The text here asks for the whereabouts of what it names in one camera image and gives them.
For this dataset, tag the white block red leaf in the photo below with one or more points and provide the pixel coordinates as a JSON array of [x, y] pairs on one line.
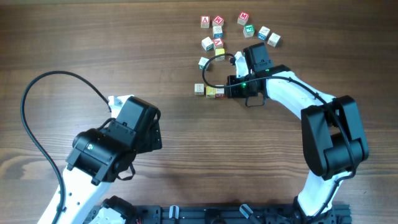
[[273, 40]]

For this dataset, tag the white block green Z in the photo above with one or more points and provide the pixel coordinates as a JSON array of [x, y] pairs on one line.
[[207, 44]]

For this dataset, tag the blue P letter block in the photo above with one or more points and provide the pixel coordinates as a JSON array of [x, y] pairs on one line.
[[263, 33]]

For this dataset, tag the blue edged picture block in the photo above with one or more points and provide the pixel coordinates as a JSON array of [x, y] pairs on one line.
[[217, 32]]

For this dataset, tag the red M letter block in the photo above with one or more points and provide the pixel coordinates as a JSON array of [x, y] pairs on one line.
[[243, 18]]

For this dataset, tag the red A block centre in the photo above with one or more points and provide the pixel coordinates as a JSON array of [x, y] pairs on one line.
[[218, 43]]

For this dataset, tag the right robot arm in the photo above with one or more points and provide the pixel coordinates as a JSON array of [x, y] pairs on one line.
[[333, 138]]

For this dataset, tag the red W letter block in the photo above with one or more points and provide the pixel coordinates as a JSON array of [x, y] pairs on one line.
[[218, 21]]

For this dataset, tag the white block red Q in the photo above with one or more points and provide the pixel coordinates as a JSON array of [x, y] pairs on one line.
[[220, 92]]

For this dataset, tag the red A letter block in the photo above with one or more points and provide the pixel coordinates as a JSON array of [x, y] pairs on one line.
[[205, 22]]

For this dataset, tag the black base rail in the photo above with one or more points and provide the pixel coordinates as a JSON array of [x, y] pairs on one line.
[[202, 215]]

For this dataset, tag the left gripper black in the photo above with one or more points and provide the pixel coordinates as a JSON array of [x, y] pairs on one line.
[[153, 140]]

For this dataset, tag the white block green Y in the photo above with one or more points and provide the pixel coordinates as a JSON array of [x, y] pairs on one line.
[[203, 63]]

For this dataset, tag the white block animal picture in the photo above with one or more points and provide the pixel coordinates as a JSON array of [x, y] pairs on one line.
[[199, 89]]

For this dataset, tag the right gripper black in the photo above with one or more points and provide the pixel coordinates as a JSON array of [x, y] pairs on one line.
[[232, 93]]

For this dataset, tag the green top letter block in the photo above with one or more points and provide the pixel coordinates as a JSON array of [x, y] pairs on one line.
[[248, 31]]

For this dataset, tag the yellow top picture block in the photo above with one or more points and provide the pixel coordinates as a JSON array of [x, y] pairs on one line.
[[219, 54]]

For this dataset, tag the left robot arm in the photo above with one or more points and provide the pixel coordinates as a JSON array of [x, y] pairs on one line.
[[100, 154]]

